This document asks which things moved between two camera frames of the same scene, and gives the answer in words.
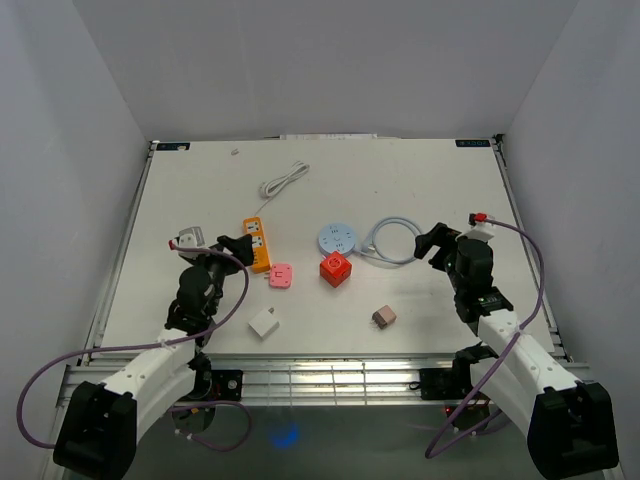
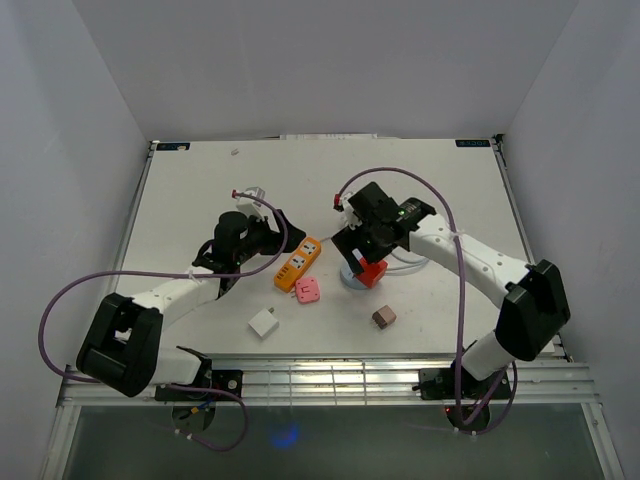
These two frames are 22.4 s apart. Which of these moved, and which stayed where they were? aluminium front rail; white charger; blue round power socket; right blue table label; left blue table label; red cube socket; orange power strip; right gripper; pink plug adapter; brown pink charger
Moved: orange power strip; pink plug adapter; right gripper; red cube socket; blue round power socket
Stayed: brown pink charger; aluminium front rail; white charger; right blue table label; left blue table label
